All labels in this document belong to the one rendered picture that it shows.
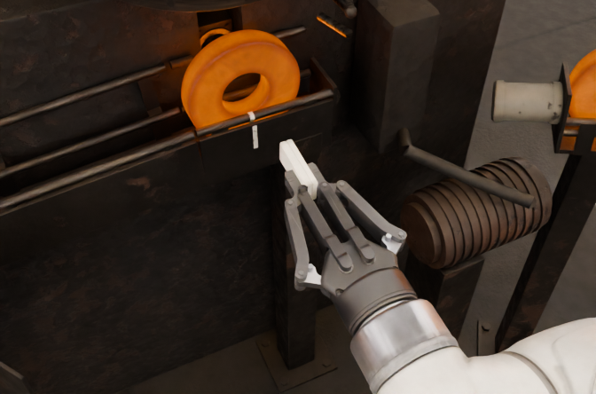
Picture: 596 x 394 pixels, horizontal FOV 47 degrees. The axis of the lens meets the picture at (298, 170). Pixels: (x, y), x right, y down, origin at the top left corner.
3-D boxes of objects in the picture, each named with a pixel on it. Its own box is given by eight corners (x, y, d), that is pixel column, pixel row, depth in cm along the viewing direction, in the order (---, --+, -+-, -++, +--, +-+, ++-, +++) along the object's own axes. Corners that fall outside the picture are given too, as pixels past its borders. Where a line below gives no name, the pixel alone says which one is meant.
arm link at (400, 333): (449, 374, 67) (418, 323, 71) (471, 332, 60) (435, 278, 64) (368, 411, 65) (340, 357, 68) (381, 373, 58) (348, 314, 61)
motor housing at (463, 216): (372, 350, 144) (399, 177, 105) (459, 312, 150) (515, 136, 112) (404, 405, 136) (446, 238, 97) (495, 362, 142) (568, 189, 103)
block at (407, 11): (344, 116, 111) (353, -14, 94) (387, 102, 113) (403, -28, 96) (377, 159, 104) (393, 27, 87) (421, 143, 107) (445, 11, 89)
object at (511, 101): (490, 103, 102) (495, 71, 98) (554, 106, 100) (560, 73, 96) (491, 130, 98) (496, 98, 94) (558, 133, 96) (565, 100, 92)
